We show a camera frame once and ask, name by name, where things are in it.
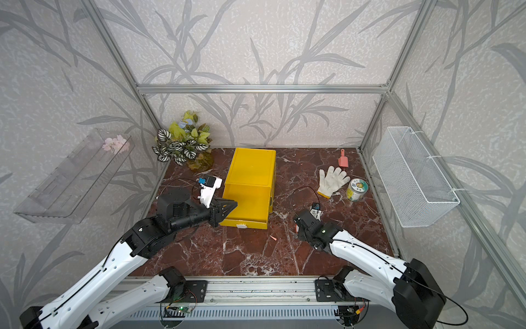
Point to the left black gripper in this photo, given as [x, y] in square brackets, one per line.
[216, 210]

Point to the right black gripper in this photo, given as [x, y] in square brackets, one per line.
[300, 234]

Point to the yellow top drawer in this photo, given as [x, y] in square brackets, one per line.
[255, 203]

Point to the yellow drawer cabinet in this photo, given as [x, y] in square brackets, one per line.
[252, 168]

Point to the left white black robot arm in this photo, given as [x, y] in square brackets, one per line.
[84, 306]

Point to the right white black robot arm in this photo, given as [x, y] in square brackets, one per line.
[406, 288]

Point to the white work glove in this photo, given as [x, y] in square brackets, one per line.
[331, 181]

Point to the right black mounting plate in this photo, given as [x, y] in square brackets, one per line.
[329, 291]

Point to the black mounting plate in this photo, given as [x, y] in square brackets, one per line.
[329, 291]
[192, 291]

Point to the pink plastic scoop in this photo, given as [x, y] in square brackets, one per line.
[343, 161]

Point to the artificial plant in vase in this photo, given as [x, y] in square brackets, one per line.
[187, 142]

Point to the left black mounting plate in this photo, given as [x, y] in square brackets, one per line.
[192, 291]

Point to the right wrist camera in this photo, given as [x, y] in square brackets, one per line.
[316, 210]

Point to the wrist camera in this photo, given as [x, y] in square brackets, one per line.
[208, 185]
[316, 210]

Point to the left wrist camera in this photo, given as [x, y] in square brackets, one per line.
[208, 185]

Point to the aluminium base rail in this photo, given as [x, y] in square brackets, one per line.
[286, 290]

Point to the white wire mesh basket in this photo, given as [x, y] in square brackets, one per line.
[417, 188]

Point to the clear acrylic wall shelf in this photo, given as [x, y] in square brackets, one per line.
[72, 189]

